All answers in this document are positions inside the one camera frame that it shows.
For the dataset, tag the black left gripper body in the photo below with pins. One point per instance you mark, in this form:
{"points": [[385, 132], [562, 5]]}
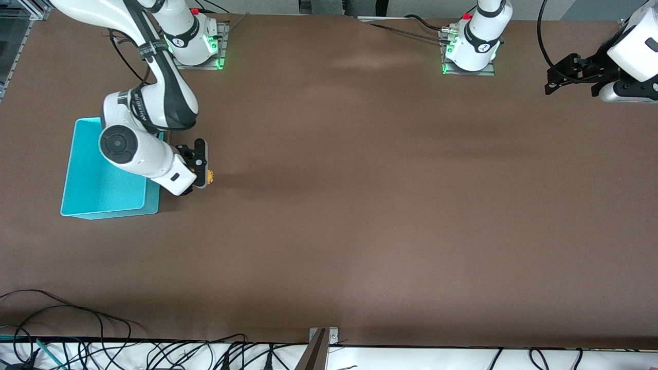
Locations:
{"points": [[600, 70]]}

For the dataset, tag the yellow beetle toy car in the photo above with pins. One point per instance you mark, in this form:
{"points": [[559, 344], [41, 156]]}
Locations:
{"points": [[211, 178]]}

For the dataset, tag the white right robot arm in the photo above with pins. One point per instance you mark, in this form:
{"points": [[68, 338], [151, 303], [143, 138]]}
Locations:
{"points": [[128, 149]]}

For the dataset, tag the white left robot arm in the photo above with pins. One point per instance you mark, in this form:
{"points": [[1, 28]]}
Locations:
{"points": [[478, 36]]}

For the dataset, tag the teal plastic bin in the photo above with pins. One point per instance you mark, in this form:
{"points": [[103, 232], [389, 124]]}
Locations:
{"points": [[92, 190]]}

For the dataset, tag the grey metal pole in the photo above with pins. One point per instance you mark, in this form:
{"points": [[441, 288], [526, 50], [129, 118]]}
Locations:
{"points": [[313, 357]]}

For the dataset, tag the aluminium frame profile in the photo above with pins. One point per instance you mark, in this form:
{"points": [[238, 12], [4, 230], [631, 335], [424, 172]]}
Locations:
{"points": [[624, 22], [15, 31]]}

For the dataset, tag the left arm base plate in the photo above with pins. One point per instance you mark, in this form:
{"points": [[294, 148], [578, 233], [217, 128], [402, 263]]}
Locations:
{"points": [[491, 71]]}

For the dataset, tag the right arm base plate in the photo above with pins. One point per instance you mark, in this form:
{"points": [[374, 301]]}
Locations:
{"points": [[222, 49]]}

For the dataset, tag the small metal bracket plate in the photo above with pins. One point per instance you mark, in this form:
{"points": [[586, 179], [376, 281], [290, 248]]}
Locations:
{"points": [[333, 336]]}

